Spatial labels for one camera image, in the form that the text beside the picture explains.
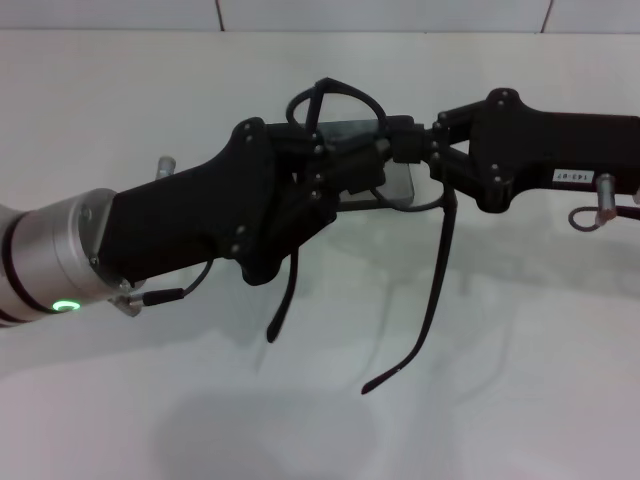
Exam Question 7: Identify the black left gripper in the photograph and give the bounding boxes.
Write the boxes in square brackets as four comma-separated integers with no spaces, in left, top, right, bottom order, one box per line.
[97,118,314,287]

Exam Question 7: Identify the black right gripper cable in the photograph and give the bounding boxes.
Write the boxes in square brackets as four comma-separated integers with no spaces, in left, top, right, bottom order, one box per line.
[568,202,640,234]

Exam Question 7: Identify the silver left wrist cable socket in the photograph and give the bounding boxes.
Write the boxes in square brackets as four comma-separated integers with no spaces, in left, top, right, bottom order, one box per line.
[107,279,144,319]

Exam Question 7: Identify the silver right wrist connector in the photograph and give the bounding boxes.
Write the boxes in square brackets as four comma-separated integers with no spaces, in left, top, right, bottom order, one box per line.
[596,173,617,225]

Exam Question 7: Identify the black glasses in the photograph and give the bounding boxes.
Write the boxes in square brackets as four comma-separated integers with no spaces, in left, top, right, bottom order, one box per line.
[266,76,460,396]

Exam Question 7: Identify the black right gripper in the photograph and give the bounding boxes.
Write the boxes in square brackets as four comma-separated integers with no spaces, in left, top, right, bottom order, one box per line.
[393,88,640,211]

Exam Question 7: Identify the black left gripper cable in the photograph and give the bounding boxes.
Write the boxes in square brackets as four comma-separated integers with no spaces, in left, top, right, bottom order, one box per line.
[125,257,211,308]

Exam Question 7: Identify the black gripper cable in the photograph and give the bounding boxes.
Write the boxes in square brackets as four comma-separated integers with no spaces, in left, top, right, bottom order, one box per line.
[568,202,640,234]
[125,257,211,308]

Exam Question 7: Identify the black glasses case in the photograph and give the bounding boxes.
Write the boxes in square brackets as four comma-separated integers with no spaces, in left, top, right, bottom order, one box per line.
[312,114,417,212]

